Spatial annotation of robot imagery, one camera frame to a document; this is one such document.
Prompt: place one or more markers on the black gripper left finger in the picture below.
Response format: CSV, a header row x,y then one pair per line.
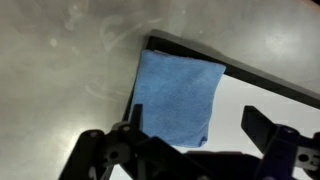
x,y
95,154

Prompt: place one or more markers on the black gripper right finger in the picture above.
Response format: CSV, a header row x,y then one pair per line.
x,y
283,147

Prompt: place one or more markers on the blue towel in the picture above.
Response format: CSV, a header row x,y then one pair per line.
x,y
177,95

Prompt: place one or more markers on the black framed whiteboard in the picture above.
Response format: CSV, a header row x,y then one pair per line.
x,y
215,166

